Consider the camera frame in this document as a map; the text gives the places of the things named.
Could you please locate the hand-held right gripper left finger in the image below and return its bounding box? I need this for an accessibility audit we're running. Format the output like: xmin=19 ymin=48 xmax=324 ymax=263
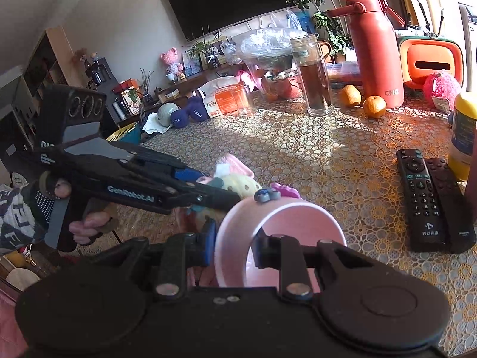
xmin=89 ymin=218 xmax=219 ymax=302

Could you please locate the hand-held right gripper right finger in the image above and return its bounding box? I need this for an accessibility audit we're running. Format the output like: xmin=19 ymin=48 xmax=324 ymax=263
xmin=255 ymin=232 xmax=405 ymax=303

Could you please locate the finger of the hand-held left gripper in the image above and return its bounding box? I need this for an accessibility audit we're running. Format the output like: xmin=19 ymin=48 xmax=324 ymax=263
xmin=63 ymin=169 xmax=241 ymax=216
xmin=125 ymin=145 xmax=205 ymax=185

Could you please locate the pink and purple flower mug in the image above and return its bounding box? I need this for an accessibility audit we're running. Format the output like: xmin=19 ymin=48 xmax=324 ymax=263
xmin=215 ymin=183 xmax=348 ymax=296

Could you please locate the cream plush toy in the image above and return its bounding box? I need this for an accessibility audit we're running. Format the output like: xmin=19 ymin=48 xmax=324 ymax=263
xmin=220 ymin=172 xmax=263 ymax=199

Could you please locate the person's left hand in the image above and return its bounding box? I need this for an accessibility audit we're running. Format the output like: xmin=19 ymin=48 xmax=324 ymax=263
xmin=37 ymin=172 xmax=120 ymax=247

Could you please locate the yellow and blue strainer bowl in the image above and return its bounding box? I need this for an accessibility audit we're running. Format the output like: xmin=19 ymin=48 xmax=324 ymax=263
xmin=106 ymin=121 xmax=142 ymax=145

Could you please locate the black coffee machine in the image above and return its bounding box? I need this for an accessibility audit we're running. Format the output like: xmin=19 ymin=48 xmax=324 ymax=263
xmin=83 ymin=57 xmax=113 ymax=87

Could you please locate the illustrated card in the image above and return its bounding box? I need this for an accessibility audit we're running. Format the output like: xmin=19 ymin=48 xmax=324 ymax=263
xmin=119 ymin=86 xmax=144 ymax=116

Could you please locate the blue dumbbell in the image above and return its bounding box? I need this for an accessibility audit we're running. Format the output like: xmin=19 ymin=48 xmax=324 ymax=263
xmin=186 ymin=96 xmax=210 ymax=122
xmin=170 ymin=109 xmax=193 ymax=130

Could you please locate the red box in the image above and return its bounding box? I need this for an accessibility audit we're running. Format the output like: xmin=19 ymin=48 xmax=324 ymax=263
xmin=111 ymin=78 xmax=139 ymax=92

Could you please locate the white cloth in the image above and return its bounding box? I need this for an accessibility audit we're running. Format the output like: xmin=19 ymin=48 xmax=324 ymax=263
xmin=141 ymin=112 xmax=168 ymax=135

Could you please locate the green round container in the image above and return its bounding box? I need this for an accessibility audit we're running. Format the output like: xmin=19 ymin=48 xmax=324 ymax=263
xmin=156 ymin=102 xmax=180 ymax=128

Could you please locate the vase with dry twigs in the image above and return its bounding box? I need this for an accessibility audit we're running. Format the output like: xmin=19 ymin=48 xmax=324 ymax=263
xmin=139 ymin=68 xmax=156 ymax=106

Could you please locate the wooden bookshelf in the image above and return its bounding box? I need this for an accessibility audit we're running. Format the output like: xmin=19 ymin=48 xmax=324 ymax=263
xmin=21 ymin=25 xmax=81 ymax=150

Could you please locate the orange and white tissue pack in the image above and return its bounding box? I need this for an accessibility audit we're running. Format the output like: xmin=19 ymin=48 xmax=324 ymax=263
xmin=197 ymin=76 xmax=249 ymax=117

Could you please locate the wooden television cabinet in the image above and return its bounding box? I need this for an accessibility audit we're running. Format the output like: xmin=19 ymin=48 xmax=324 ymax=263
xmin=142 ymin=63 xmax=261 ymax=109

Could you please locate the small clear glass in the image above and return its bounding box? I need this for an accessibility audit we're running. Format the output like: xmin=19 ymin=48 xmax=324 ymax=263
xmin=235 ymin=81 xmax=257 ymax=117

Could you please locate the pink plush bunny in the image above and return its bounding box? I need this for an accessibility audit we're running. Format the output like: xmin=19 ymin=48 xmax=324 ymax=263
xmin=160 ymin=47 xmax=185 ymax=83

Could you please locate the blue picture card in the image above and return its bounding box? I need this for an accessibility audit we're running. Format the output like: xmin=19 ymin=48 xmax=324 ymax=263
xmin=182 ymin=50 xmax=202 ymax=78

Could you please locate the red net bag of oranges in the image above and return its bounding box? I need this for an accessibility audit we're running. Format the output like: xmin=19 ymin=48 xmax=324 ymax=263
xmin=260 ymin=68 xmax=303 ymax=102

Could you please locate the plastic-covered fruit bowl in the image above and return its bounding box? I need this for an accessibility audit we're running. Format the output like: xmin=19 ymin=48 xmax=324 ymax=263
xmin=238 ymin=27 xmax=299 ymax=72

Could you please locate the glass tea bottle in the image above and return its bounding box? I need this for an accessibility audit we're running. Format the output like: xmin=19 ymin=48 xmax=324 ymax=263
xmin=289 ymin=34 xmax=335 ymax=117

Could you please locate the black remote with buttons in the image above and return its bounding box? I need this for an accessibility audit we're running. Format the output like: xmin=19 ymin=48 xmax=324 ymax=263
xmin=395 ymin=149 xmax=448 ymax=253

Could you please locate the black television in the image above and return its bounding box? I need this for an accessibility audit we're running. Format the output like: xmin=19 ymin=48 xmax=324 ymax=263
xmin=163 ymin=0 xmax=299 ymax=44

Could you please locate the orange fruit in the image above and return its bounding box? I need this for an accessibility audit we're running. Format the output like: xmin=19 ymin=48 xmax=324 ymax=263
xmin=362 ymin=95 xmax=387 ymax=119
xmin=338 ymin=84 xmax=362 ymax=108

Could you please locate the clear plastic bag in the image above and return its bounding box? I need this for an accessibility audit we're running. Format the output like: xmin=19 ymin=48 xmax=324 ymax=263
xmin=268 ymin=11 xmax=290 ymax=30
xmin=286 ymin=8 xmax=312 ymax=33

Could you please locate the pink plastic box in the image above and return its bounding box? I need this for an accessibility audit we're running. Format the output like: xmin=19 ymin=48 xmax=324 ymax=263
xmin=326 ymin=61 xmax=361 ymax=87

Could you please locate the plain black remote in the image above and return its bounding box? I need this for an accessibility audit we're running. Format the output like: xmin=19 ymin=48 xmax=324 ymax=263
xmin=425 ymin=157 xmax=477 ymax=254

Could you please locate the red thermos jug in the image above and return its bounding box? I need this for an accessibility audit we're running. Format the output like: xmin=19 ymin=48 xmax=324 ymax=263
xmin=326 ymin=0 xmax=408 ymax=110

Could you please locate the yellow bottle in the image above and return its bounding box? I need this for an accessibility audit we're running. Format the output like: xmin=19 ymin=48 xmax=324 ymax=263
xmin=447 ymin=92 xmax=477 ymax=182

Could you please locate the pink plush ball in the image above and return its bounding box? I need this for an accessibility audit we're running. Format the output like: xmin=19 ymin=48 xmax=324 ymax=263
xmin=422 ymin=70 xmax=463 ymax=113

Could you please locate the orange tissue case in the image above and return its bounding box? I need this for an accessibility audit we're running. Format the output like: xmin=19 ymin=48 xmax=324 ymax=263
xmin=397 ymin=31 xmax=465 ymax=91

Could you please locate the photo frame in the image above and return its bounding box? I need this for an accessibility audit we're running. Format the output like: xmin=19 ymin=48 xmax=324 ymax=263
xmin=199 ymin=36 xmax=228 ymax=69

